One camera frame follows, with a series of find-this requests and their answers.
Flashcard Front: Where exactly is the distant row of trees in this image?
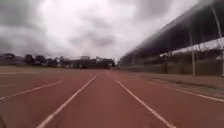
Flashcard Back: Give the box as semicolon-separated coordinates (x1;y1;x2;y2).
0;52;117;70

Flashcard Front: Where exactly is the grass field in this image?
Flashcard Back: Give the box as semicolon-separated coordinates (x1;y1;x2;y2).
0;65;101;75

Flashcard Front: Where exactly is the red running track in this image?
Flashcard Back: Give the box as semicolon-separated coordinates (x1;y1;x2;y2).
0;68;224;128

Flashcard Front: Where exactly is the large roofed grandstand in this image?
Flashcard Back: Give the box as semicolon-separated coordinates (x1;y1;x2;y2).
118;0;224;77

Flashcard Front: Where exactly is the grey verge strip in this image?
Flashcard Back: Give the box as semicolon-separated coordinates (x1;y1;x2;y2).
113;69;224;99

